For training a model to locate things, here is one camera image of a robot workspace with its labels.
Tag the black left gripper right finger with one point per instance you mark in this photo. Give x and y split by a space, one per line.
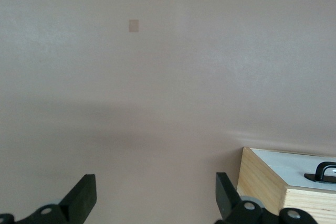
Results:
227 197

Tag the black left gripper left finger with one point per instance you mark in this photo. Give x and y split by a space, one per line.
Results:
76 200

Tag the light wooden drawer cabinet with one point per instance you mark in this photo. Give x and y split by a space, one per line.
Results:
260 179

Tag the white-fronted plain drawer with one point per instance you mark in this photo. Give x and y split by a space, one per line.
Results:
288 157

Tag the beige square tape patch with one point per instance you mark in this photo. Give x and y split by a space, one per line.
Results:
133 26

